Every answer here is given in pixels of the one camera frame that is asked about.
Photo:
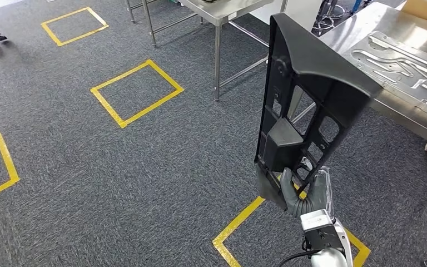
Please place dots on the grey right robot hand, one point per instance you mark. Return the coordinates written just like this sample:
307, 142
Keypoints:
322, 191

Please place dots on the black plastic panel part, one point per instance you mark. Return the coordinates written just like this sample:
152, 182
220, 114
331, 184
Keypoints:
283, 143

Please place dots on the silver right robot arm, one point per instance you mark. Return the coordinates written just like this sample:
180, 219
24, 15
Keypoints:
327, 258

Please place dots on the stainless steel workbench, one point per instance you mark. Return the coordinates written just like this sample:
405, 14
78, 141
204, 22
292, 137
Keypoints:
361, 25

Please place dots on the stamped sheet metal plate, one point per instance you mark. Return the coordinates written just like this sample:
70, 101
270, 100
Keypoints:
401, 73

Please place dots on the chrome stool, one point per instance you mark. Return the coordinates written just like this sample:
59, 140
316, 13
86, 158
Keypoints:
331, 16

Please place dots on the white cabinet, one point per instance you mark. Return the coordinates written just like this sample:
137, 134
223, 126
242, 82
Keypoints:
302, 11

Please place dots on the yellow tape floor square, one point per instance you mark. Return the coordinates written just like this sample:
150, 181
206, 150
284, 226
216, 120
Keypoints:
151, 108
74, 38

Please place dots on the stainless steel table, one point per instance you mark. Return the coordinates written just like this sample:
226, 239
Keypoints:
221, 11

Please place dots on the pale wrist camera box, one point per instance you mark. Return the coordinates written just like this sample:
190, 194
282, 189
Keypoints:
318, 228

